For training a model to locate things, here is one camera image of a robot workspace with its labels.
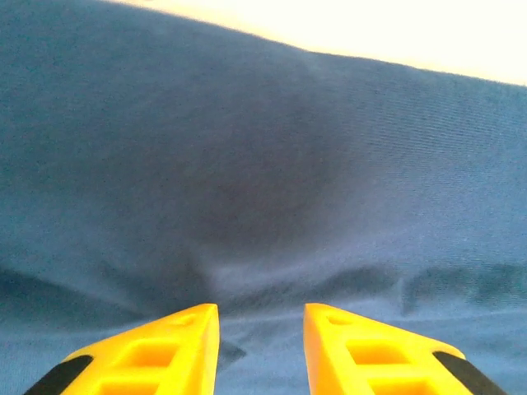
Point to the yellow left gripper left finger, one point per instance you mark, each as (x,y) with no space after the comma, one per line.
(173,362)

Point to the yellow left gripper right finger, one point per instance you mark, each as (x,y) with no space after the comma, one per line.
(354,366)

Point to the dark blue printed t-shirt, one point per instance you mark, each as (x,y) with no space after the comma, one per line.
(247,164)

